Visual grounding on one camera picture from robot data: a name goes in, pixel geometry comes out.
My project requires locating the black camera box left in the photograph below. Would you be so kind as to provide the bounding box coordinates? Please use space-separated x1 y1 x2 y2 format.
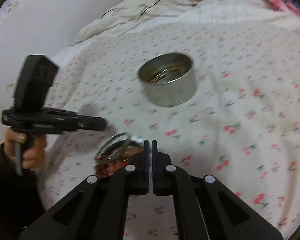
13 55 59 113

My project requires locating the person's left hand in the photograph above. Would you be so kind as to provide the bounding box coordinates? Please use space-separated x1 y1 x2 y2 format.
4 128 47 171

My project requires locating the cream striped duvet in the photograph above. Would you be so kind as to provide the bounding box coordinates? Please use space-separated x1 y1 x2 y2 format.
71 0 300 46

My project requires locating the cherry print bed sheet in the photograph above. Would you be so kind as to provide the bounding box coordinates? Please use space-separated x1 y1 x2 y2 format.
0 22 300 240

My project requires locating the silver bangle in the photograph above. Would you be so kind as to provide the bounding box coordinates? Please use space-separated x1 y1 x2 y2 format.
95 132 143 165

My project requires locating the colourful cord bracelet pile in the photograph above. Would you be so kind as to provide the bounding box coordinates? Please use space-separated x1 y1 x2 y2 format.
96 147 143 178

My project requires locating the round silver metal tin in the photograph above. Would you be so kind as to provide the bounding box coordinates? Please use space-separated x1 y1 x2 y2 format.
138 53 197 107

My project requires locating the thin black cable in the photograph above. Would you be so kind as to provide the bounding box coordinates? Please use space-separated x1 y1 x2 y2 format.
101 0 198 21

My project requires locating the pink cloth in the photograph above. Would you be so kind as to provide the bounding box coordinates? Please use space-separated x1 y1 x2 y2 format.
265 0 300 18

